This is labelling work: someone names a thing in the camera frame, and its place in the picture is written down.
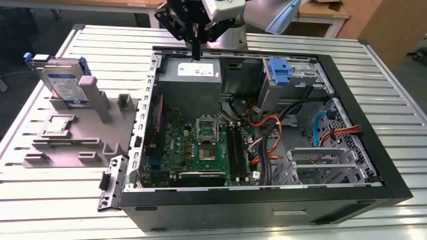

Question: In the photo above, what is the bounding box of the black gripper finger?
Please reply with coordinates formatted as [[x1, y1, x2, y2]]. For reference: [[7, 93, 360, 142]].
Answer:
[[196, 19, 236, 62], [154, 3, 199, 62]]

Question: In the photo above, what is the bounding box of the hard disk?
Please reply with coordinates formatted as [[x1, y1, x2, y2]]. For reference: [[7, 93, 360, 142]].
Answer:
[[23, 53, 93, 109]]

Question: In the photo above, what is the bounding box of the orange red yellow power wire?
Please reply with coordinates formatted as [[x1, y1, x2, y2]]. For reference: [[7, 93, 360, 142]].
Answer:
[[318, 123, 364, 149]]

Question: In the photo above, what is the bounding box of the grey metal disk bay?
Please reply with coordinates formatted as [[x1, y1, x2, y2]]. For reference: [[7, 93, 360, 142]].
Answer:
[[271, 146, 372, 187]]

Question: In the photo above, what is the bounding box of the grey power supply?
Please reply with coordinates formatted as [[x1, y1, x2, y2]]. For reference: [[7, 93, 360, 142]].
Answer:
[[155, 57, 224, 123]]

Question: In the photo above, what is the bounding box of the blue drive latch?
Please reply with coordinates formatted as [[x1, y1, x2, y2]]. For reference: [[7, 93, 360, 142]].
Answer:
[[268, 57, 292, 86]]

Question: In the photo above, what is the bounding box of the grey metal drive cage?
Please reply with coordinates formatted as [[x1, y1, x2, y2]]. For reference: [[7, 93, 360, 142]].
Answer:
[[255, 57, 336, 118]]

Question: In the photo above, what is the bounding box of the metal socket cover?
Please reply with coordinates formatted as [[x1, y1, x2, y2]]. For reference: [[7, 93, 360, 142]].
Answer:
[[195, 115, 222, 146]]

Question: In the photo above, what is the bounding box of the metal locking lever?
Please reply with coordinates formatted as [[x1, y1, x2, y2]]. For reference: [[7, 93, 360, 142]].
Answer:
[[215, 116, 223, 146]]

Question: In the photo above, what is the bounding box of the green motherboard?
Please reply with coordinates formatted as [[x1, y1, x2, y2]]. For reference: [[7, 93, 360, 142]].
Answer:
[[139, 107, 266, 188]]

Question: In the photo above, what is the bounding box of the black RAM slot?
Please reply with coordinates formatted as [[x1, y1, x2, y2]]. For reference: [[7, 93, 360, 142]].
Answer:
[[230, 121, 242, 182], [226, 121, 238, 182], [234, 121, 247, 182]]

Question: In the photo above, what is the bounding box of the CPU socket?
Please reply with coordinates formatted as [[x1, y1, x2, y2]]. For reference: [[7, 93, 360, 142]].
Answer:
[[198, 146, 224, 163]]

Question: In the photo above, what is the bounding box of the blue expansion slot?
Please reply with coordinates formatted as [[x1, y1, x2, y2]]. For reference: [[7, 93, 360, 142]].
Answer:
[[148, 156, 162, 173]]

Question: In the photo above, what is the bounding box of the grey parts rack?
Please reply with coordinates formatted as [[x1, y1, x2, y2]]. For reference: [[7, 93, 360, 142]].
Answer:
[[20, 76, 142, 169]]

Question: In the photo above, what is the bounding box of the silver CPU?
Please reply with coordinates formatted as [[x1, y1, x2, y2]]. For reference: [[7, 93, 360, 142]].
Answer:
[[45, 120, 73, 135]]

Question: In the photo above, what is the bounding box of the black office chair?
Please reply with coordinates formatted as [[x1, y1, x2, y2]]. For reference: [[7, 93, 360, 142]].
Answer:
[[0, 7, 39, 52]]

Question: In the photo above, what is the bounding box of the black graphics card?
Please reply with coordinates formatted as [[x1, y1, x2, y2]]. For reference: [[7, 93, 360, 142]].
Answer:
[[167, 170, 228, 188]]

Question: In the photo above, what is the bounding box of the green RAM stick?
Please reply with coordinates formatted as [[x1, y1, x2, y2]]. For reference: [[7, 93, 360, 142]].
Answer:
[[45, 139, 83, 146]]

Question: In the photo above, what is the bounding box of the wooden cabinet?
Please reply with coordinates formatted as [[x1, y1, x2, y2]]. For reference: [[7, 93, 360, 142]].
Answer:
[[358, 0, 427, 72]]

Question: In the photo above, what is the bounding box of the black PC case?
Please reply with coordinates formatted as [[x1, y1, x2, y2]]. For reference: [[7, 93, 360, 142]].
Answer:
[[117, 45, 415, 232]]

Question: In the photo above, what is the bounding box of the dark wheeled chair base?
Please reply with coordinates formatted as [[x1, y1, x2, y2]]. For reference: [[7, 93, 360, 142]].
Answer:
[[406, 33, 427, 61]]

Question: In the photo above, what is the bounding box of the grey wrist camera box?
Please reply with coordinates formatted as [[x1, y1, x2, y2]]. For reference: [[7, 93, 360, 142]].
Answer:
[[202, 0, 247, 25]]

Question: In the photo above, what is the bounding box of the thin red wire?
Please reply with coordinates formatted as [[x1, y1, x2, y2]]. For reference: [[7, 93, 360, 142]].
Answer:
[[142, 94, 166, 152]]

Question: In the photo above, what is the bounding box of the wooden desk white frame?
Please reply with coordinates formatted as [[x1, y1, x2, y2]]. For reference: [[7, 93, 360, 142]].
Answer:
[[296, 0, 354, 39], [28, 0, 164, 29]]

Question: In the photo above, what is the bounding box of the yellow black wire bundle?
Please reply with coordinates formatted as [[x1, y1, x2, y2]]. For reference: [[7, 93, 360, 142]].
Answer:
[[215, 107, 250, 124]]

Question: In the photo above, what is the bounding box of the orange red wire bundle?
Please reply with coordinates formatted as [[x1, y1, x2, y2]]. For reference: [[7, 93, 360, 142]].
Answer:
[[246, 97, 286, 166]]

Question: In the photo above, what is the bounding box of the pale wire bundle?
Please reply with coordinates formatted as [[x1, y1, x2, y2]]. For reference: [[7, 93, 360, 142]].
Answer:
[[247, 136, 279, 154]]

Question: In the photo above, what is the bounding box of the blue wire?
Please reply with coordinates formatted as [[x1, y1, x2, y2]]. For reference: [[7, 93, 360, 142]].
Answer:
[[312, 106, 338, 149]]

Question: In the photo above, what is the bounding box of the black cable bundle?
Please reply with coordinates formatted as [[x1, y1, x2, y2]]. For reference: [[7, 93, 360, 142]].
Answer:
[[258, 96, 335, 187]]

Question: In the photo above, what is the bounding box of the grey hinged case bracket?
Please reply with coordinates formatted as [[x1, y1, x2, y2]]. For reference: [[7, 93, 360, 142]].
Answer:
[[96, 154, 131, 213]]

